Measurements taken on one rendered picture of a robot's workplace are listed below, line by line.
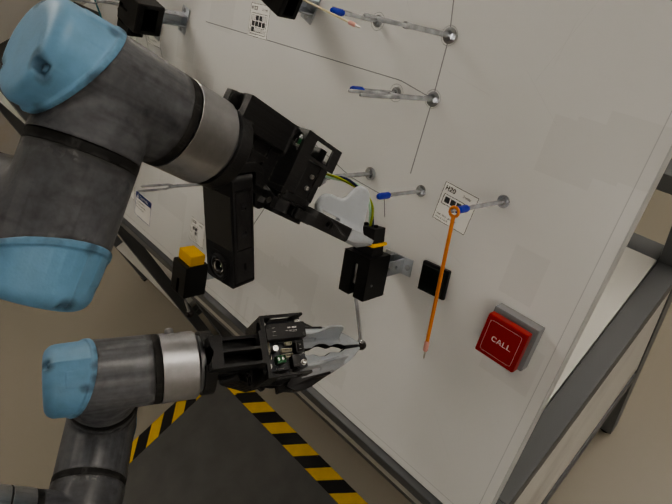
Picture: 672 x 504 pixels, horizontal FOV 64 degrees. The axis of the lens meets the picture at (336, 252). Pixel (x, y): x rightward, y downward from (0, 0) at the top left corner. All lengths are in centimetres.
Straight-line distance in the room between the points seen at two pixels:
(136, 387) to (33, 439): 180
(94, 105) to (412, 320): 49
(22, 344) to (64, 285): 232
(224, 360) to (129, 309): 188
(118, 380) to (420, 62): 49
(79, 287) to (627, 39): 51
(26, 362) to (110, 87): 228
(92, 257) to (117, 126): 9
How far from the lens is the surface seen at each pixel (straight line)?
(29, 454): 236
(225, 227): 49
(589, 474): 176
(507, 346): 62
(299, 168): 49
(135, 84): 39
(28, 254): 37
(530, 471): 91
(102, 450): 66
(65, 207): 37
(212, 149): 42
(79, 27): 38
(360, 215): 55
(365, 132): 74
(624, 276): 109
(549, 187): 61
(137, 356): 59
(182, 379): 60
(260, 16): 92
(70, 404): 59
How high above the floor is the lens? 166
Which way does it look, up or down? 49 degrees down
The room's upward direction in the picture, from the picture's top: 20 degrees counter-clockwise
